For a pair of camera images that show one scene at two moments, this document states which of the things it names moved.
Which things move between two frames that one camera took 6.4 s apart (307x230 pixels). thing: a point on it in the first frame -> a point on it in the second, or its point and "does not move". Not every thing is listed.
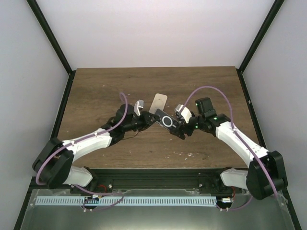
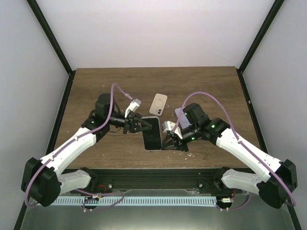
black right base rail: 286,195 does not move
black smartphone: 166,120 -> 152,136
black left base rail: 33,181 does not move
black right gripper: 181,133 -> 176,141
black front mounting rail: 112,179 does not move
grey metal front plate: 235,210 does not move
